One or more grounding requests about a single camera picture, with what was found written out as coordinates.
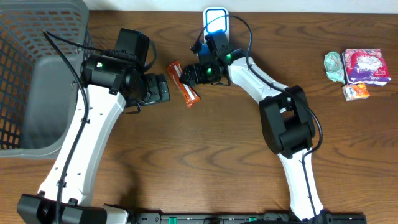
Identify orange snack bar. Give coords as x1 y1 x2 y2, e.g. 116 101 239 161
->
167 60 200 108

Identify teal snack wrapper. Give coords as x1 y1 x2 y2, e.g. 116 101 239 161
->
324 52 345 83

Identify orange tissue pack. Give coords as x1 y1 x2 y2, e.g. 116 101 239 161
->
342 83 370 101

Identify purple red pad package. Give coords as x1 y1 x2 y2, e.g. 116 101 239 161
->
341 49 391 86

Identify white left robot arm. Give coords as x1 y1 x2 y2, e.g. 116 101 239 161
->
17 54 170 223

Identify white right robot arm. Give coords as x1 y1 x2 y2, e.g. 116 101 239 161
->
180 30 323 222

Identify white barcode scanner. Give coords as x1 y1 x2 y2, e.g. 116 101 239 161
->
203 6 229 40

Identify grey plastic mesh basket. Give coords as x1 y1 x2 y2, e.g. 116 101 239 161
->
1 0 93 159

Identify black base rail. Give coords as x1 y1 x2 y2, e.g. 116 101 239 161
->
127 212 367 224

